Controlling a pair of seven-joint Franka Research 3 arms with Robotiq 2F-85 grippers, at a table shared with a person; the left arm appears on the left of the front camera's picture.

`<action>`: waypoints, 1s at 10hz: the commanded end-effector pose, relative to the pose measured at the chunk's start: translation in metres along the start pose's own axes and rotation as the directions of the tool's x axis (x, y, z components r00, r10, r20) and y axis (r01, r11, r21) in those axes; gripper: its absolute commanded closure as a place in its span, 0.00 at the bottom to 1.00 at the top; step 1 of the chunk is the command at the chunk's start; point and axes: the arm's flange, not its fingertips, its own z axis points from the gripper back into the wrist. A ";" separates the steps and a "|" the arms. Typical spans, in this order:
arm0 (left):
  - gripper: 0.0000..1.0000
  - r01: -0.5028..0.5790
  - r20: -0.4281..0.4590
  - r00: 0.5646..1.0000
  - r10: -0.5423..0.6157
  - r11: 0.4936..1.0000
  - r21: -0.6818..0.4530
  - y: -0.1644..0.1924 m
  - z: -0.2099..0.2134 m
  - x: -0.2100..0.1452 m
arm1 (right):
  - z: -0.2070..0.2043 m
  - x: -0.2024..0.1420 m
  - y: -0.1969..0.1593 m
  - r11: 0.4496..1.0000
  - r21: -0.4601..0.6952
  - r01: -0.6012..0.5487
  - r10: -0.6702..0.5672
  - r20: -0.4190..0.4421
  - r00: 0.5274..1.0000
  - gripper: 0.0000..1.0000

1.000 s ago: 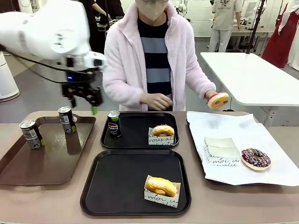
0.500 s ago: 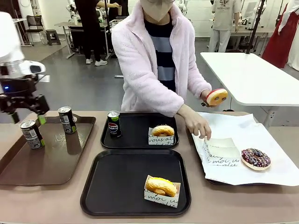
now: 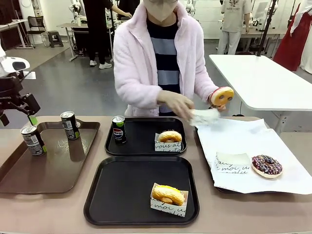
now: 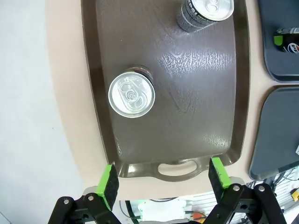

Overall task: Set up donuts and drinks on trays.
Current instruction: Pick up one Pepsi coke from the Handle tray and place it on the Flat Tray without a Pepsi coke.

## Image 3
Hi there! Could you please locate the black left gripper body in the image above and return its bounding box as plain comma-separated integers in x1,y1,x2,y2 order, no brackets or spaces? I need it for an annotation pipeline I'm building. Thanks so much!
0,74,25,113

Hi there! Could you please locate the black Pepsi can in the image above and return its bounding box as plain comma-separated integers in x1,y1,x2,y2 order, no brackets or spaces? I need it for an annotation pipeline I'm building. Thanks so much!
112,115,127,145
20,125,47,156
60,111,80,141

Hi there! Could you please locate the glazed golden donut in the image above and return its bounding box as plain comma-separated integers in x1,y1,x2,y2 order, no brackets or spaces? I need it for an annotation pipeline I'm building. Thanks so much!
157,131,183,143

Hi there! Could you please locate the yellow iced donut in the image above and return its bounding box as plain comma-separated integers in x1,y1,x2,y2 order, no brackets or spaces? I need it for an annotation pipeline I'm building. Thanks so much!
151,184,185,205

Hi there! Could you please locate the pink iced donut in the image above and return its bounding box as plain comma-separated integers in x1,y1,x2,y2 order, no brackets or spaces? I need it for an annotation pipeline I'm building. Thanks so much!
211,86,234,107

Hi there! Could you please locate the person's left forearm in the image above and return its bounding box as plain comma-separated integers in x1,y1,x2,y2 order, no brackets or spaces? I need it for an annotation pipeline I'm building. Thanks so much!
192,70,219,99

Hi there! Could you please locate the person's right forearm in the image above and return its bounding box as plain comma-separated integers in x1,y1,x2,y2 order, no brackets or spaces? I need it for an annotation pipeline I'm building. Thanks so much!
114,78,166,109

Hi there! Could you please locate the person's right hand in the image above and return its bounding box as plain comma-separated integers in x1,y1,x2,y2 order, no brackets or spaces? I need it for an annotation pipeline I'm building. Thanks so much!
157,90,195,121

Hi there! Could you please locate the person's left hand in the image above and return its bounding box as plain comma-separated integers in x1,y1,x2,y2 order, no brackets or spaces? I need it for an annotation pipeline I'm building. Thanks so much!
207,93,229,113

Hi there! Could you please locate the brown plastic tray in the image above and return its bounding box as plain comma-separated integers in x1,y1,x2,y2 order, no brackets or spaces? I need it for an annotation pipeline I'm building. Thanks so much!
0,121,101,195

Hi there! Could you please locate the dark grey step stool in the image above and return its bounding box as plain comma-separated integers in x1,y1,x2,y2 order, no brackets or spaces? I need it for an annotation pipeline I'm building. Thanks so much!
48,30,64,48

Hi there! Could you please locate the black office chair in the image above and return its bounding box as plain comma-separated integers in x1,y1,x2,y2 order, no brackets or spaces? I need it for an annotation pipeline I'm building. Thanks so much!
26,15,48,46

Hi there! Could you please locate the white background desk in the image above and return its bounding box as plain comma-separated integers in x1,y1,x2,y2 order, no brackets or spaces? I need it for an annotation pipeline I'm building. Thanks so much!
57,22,85,61

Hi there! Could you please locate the person in black clothes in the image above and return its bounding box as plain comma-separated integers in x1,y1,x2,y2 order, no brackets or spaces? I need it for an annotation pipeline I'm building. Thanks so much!
82,0,114,70

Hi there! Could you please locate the small black plastic tray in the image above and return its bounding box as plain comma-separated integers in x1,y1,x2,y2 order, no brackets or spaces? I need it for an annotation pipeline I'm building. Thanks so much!
104,117,188,156

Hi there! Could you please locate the person in pink fleece jacket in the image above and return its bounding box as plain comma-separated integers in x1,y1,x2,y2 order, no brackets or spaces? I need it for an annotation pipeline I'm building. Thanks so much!
113,0,220,117

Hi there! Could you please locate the large black plastic tray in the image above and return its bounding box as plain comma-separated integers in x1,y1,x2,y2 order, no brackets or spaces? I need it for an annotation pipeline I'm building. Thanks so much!
83,156,200,226

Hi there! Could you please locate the beige face mask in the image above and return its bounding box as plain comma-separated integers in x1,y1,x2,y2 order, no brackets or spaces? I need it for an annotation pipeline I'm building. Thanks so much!
142,0,178,21

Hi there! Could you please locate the white paper sheet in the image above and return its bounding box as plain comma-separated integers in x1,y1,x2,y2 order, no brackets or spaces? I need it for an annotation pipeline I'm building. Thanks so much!
195,118,312,195

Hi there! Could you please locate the person in light clothes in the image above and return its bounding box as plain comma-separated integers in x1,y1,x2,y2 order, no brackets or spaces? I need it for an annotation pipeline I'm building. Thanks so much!
216,0,252,56

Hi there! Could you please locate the white side table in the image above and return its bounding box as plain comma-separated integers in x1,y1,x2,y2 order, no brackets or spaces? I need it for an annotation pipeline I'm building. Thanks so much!
209,54,312,134

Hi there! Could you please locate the background work table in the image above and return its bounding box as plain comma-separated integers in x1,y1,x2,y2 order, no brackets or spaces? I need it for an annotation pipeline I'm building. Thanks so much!
240,26,287,53

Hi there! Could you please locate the chocolate sprinkled donut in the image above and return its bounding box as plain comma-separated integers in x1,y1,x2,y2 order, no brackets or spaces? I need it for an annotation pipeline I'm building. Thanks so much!
251,154,284,178

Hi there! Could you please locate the black tripod pole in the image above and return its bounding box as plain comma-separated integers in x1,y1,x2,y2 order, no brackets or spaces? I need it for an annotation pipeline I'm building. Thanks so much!
257,0,278,56

